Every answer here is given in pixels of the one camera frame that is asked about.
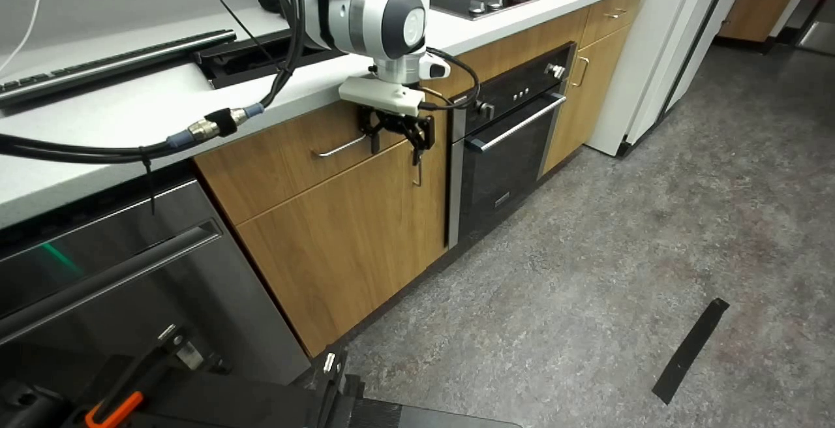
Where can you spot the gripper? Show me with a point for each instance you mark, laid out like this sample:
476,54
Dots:
394,120

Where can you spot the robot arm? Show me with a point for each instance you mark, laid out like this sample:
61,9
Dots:
365,14

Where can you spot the wide wooden drawer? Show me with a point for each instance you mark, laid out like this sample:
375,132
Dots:
293,154

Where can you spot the narrow wooden drawer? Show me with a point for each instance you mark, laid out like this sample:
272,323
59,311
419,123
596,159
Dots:
613,15

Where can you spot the oven knob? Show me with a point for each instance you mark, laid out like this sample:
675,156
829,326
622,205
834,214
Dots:
483,109
556,70

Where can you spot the wide wooden cabinet door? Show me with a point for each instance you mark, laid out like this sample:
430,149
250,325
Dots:
352,245

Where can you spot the black oven door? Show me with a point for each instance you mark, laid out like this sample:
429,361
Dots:
509,173

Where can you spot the black tray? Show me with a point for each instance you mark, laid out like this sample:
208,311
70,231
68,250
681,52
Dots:
241,62

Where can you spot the narrow wooden cabinet door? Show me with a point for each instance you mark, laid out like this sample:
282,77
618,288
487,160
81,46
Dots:
587,98

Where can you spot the white refrigerator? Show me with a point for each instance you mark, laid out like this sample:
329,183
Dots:
659,49

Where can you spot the stainless steel dishwasher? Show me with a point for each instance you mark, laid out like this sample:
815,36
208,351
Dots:
143,297

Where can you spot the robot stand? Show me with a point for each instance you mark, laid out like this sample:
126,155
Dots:
228,405

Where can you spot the black tape strip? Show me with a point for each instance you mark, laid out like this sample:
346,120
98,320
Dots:
690,351

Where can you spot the orange and black clamp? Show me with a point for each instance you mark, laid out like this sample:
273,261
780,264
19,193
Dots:
114,410

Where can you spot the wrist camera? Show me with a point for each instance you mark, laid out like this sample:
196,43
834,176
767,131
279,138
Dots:
381,94

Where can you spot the long black rail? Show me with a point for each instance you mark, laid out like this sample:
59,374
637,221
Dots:
117,62

